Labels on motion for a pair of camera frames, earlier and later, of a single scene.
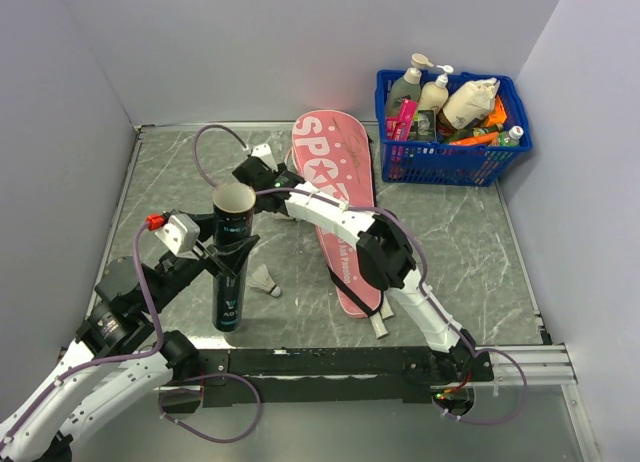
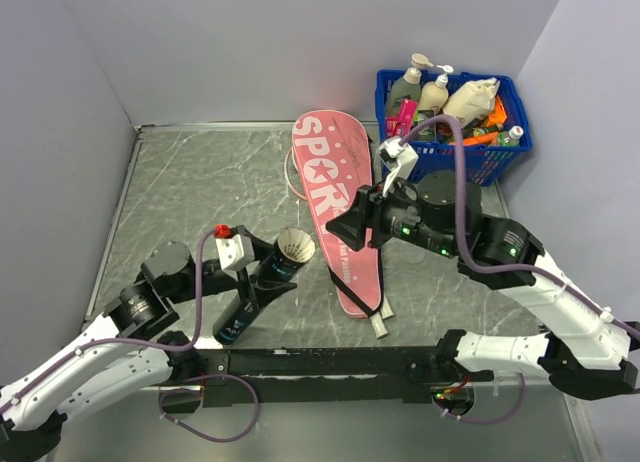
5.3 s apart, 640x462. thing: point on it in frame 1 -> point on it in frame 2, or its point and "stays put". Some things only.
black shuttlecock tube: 233,218 -> 290,252
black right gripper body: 281,170 -> 394,215
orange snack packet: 498,115 stays put
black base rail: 330,375 stays put
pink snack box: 398,128 stays put
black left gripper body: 174,276 -> 224,280
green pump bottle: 406,87 stays put
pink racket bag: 331,151 stays put
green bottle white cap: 511,137 stays put
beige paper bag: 470,102 stays put
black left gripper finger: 231,257 -> 264,292
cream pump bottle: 434,94 stays put
